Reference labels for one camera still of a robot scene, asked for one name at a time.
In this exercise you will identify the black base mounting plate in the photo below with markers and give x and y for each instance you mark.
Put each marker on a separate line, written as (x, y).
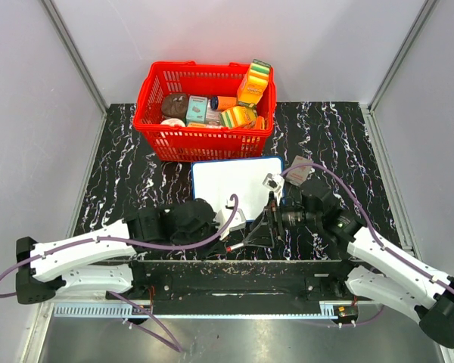
(233, 288)

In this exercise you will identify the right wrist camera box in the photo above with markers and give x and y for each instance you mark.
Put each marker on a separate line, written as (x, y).
(274, 182)

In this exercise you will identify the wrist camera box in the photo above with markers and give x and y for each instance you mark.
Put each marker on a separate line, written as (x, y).
(274, 182)
(230, 220)

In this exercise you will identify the red capped whiteboard marker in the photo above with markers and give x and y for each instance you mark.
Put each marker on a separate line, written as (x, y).
(234, 247)

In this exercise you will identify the lying orange sponge box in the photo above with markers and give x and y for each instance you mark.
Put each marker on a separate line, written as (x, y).
(238, 117)

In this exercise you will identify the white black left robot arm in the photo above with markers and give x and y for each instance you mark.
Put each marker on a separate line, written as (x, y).
(47, 269)

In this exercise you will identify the white round lid tub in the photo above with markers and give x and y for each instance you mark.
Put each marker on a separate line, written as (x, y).
(173, 122)

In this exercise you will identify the white whiteboard blue frame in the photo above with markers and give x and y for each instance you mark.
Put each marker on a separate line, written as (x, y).
(215, 181)

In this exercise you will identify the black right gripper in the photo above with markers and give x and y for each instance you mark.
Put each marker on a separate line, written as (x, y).
(262, 234)

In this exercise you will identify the brown round bread pack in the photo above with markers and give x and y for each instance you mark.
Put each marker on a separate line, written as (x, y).
(175, 105)

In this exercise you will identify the teal small box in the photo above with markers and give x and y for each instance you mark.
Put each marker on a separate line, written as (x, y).
(197, 109)

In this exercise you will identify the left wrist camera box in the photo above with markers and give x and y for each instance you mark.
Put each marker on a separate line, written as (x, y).
(230, 220)

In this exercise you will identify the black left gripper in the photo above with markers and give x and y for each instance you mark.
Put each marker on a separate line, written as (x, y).
(216, 248)

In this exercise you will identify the tall orange sponge box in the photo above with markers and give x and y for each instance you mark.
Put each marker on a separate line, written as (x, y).
(254, 83)

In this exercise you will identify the orange blue can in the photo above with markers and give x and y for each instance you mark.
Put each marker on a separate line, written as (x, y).
(221, 103)

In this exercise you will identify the red plastic shopping basket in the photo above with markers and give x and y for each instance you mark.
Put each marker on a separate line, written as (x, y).
(188, 144)

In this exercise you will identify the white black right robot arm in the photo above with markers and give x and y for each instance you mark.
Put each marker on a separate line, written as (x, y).
(386, 274)

